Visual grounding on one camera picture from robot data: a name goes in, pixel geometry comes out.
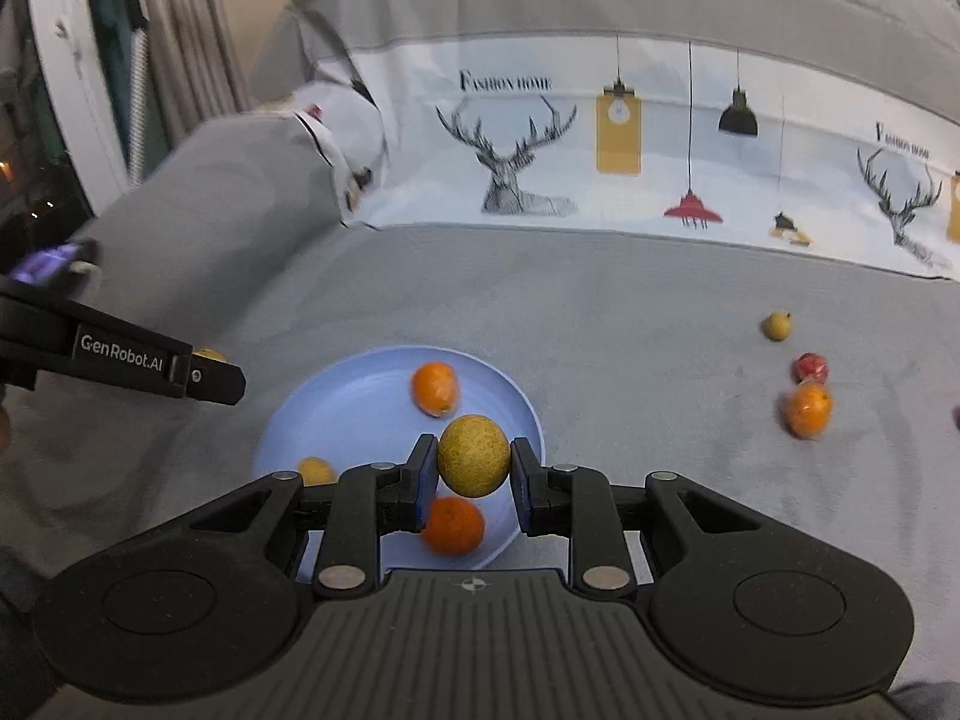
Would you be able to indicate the person's left hand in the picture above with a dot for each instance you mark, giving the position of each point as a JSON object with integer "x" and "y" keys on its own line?
{"x": 4, "y": 429}

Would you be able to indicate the small shiny red fruit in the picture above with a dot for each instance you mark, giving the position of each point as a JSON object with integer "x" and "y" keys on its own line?
{"x": 811, "y": 368}

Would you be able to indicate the teal hanging garment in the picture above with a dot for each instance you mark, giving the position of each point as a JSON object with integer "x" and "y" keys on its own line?
{"x": 112, "y": 67}

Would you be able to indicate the small orange mandarin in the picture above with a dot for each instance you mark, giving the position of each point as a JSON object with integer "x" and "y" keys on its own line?
{"x": 808, "y": 409}
{"x": 453, "y": 526}
{"x": 435, "y": 388}

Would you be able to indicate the small yellow-green fruit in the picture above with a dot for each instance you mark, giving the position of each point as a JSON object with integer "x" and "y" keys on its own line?
{"x": 210, "y": 355}
{"x": 316, "y": 471}
{"x": 472, "y": 456}
{"x": 777, "y": 325}

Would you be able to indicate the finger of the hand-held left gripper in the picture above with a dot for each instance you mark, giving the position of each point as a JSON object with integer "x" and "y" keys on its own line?
{"x": 221, "y": 384}

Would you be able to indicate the grey curtain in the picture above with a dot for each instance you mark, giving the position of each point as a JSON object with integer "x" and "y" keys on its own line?
{"x": 195, "y": 30}

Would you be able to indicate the black smartphone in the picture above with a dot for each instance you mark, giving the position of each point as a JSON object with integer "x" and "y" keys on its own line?
{"x": 49, "y": 264}

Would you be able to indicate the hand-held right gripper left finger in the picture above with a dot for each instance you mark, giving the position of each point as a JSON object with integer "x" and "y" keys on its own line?
{"x": 427, "y": 484}

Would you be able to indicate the light blue plate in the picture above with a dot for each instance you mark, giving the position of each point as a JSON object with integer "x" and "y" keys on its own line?
{"x": 360, "y": 405}

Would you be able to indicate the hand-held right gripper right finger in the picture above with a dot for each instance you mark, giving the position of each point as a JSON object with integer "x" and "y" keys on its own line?
{"x": 522, "y": 487}

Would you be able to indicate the grey printed pillow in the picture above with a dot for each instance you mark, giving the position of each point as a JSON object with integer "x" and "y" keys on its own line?
{"x": 247, "y": 165}

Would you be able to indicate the white window frame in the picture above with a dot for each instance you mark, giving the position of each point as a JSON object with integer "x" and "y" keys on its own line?
{"x": 67, "y": 67}

